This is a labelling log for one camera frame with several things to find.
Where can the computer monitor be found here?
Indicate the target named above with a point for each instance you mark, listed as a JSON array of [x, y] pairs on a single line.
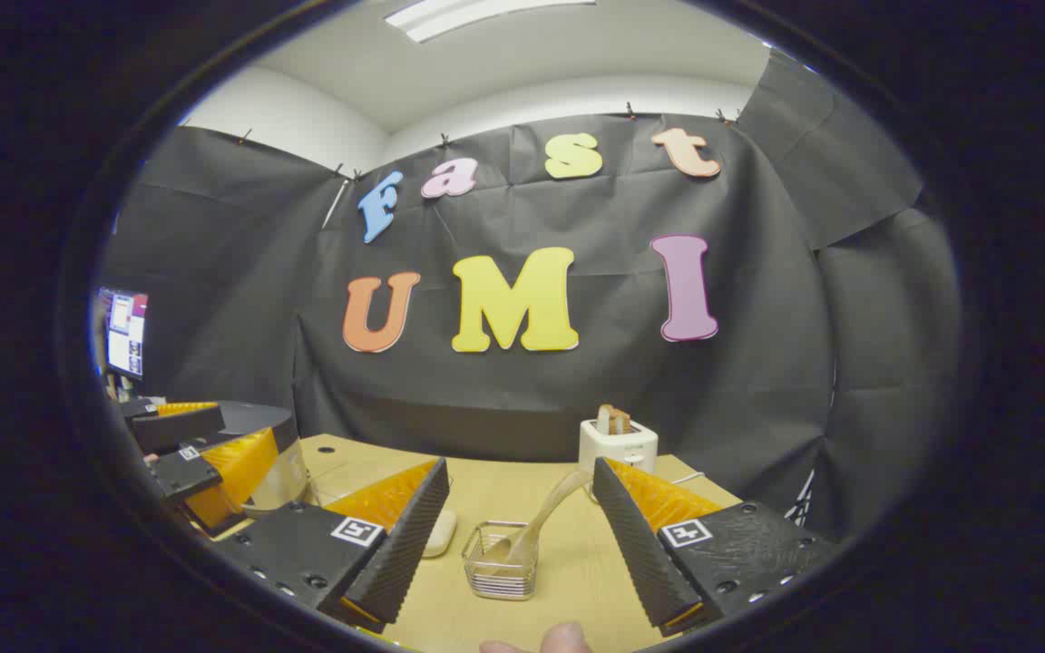
[[126, 331]]

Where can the toast slice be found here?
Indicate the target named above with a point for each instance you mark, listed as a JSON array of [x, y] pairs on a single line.
[[613, 419]]

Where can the black backdrop cloth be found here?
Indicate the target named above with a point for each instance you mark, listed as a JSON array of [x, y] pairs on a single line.
[[577, 390]]

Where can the ceiling light panel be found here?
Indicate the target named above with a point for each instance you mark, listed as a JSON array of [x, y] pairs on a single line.
[[477, 14]]

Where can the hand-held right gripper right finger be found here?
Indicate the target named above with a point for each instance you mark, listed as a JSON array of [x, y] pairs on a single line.
[[636, 553]]

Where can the white toaster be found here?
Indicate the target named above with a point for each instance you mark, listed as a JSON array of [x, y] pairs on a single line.
[[618, 453]]

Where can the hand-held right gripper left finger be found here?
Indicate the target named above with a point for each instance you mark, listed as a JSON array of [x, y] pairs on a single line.
[[405, 553]]

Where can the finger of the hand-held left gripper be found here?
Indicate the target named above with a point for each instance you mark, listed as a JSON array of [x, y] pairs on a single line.
[[182, 473], [178, 428]]

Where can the silver black rice cooker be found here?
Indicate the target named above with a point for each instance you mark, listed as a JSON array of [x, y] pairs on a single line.
[[259, 417]]

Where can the wooden spoon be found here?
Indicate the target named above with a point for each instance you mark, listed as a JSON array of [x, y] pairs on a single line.
[[541, 521]]

